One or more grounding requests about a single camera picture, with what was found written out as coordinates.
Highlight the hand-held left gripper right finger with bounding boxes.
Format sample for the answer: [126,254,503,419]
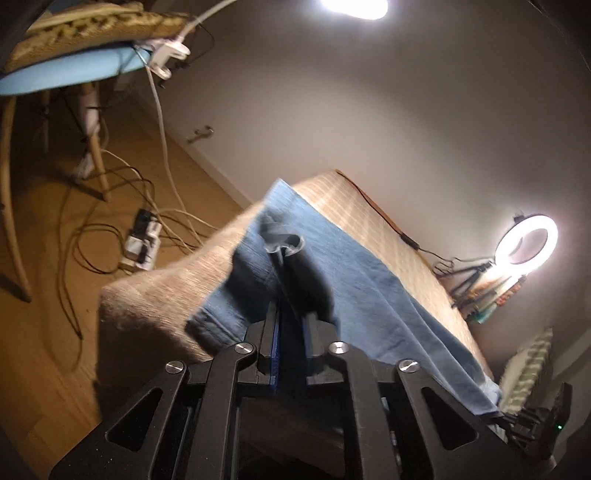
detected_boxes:
[300,313,552,480]

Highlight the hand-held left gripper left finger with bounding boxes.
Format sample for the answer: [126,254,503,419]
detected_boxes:
[48,298,282,480]

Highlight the blue denim pants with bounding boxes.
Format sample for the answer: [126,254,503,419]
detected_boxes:
[185,178,504,418]

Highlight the green striped pillow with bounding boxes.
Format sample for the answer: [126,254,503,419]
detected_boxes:
[515,327,555,409]

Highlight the white clamp lamp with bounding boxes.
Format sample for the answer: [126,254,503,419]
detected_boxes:
[134,0,389,79]

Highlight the blue chair with wooden legs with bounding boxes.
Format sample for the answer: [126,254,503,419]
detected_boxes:
[0,41,153,303]

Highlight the patterned seat cushion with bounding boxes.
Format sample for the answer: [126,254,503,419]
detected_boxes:
[4,0,197,72]

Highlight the orange cable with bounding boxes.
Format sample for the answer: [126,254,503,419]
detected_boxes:
[336,170,444,269]

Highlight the ring light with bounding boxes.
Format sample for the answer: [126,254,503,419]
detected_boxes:
[494,213,559,278]

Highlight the white power strip with cables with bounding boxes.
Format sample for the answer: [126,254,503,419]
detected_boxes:
[44,164,204,340]

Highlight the white cable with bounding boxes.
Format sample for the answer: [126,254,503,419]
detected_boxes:
[145,65,218,247]

